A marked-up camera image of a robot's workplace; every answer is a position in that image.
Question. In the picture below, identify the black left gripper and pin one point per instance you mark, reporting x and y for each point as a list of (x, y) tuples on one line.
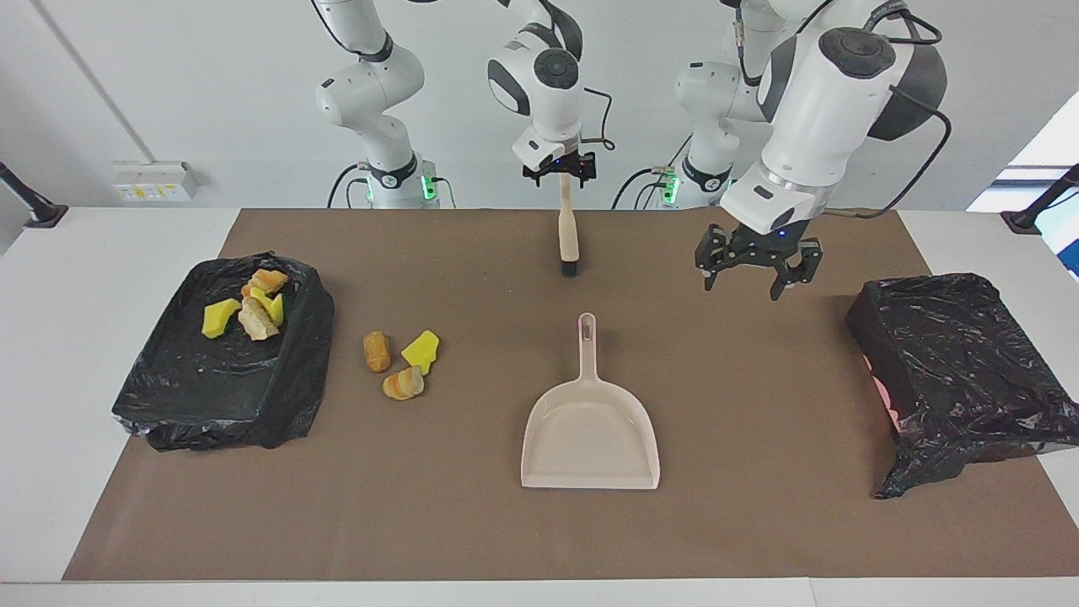
[(765, 250)]

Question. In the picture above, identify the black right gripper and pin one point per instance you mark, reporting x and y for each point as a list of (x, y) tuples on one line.
[(560, 165)]

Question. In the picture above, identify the beige hand brush black bristles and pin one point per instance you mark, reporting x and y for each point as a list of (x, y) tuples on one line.
[(569, 236)]

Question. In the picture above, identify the beige plastic dustpan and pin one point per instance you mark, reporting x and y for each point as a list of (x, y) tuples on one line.
[(590, 438)]

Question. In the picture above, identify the brown fried bread roll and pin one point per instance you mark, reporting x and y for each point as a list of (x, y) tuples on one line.
[(376, 351)]

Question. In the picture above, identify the orange striped bread piece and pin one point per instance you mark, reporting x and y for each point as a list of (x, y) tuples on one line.
[(270, 280), (404, 384)]

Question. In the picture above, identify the yellow wedge sponge piece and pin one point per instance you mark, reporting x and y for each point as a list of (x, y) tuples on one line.
[(276, 310)]

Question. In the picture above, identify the pale crusty bread piece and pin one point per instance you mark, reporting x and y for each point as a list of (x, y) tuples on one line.
[(255, 324)]

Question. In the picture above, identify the yellow notched sponge piece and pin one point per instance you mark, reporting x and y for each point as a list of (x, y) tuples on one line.
[(219, 319)]

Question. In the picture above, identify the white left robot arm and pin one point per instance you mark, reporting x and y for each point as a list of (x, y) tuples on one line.
[(818, 110)]

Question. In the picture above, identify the pink bin with black bag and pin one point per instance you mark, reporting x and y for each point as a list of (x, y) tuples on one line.
[(961, 362)]

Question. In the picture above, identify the bin lined with black bag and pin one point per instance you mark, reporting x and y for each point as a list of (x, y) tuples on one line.
[(219, 379)]

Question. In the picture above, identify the black clamp stand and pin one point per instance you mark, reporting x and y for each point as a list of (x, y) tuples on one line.
[(42, 215), (1024, 221)]

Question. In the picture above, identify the brown paper table mat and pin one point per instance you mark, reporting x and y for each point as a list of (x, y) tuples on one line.
[(539, 531)]

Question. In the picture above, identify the white wall socket box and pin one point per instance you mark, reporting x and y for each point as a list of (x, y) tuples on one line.
[(156, 181)]

